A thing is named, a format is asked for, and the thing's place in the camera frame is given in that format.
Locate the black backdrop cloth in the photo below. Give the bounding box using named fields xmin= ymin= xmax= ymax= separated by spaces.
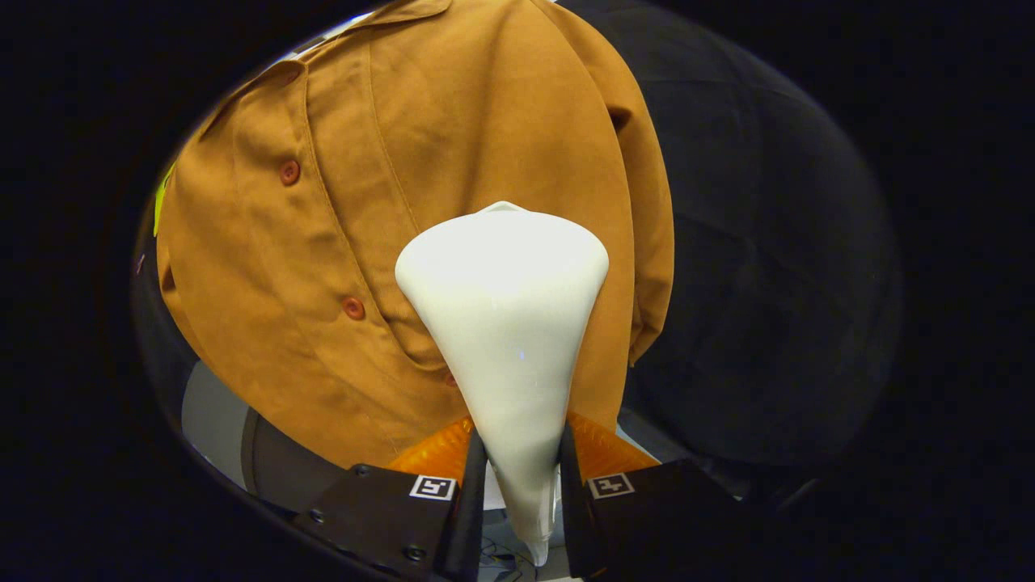
xmin=133 ymin=0 xmax=903 ymax=506

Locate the orange-brown button shirt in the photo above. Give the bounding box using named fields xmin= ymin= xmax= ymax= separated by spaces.
xmin=156 ymin=0 xmax=675 ymax=470

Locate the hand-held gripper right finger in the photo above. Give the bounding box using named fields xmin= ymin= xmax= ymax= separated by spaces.
xmin=558 ymin=411 xmax=753 ymax=582

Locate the white garment steamer head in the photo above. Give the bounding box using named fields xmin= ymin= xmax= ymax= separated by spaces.
xmin=395 ymin=200 xmax=610 ymax=567

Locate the grey cabinet table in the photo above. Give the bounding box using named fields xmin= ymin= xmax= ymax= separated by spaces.
xmin=182 ymin=360 xmax=729 ymax=518

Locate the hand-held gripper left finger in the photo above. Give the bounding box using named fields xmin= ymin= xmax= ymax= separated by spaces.
xmin=293 ymin=416 xmax=488 ymax=582

